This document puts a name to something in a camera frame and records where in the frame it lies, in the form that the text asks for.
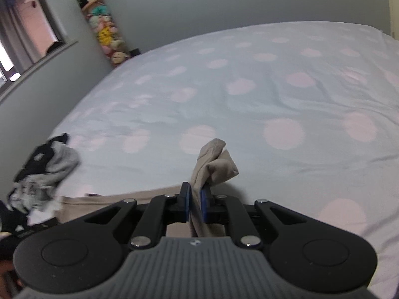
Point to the column of plush toys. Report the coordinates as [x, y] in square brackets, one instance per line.
[107, 34]

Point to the polka dot bedsheet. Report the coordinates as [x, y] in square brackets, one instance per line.
[265, 99]

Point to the dark wall socket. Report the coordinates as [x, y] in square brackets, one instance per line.
[135, 52]

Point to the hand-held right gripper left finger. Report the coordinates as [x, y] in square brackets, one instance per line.
[186, 202]

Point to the windowsill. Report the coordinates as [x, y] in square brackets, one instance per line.
[37, 71]

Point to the white patterned garment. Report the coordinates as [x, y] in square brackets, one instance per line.
[34, 193]

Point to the black garment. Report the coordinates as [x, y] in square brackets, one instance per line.
[37, 158]

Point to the grey curtain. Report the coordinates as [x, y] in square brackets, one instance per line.
[18, 34]

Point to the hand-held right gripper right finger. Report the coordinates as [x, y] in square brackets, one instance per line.
[204, 205]

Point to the window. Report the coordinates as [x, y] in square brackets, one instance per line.
[21, 21]

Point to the beige long-sleeve shirt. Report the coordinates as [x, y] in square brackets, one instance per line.
[215, 165]

